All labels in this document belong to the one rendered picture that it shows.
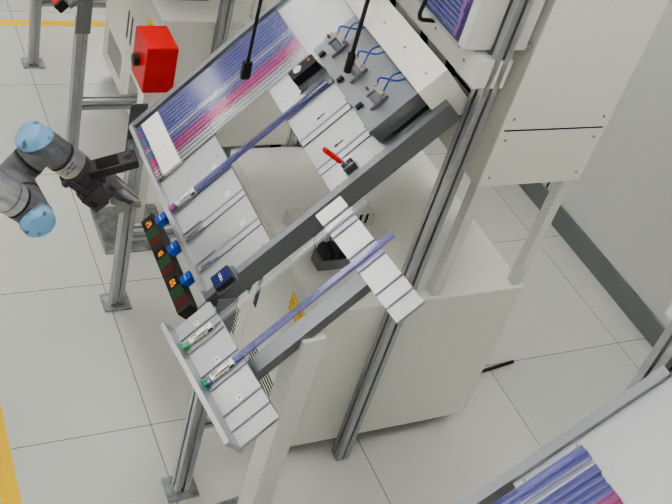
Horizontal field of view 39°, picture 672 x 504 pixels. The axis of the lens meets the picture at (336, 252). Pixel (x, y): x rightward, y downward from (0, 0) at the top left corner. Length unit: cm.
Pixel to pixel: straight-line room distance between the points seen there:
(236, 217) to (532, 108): 74
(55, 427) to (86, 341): 35
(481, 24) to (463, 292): 88
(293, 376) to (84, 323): 116
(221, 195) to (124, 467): 86
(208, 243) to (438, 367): 87
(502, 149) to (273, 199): 74
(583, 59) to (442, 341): 93
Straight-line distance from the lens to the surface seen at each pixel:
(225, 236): 230
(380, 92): 215
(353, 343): 257
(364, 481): 291
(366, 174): 214
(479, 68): 206
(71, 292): 324
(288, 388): 216
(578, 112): 238
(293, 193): 277
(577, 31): 221
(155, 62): 301
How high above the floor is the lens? 225
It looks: 39 degrees down
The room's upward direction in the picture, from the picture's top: 18 degrees clockwise
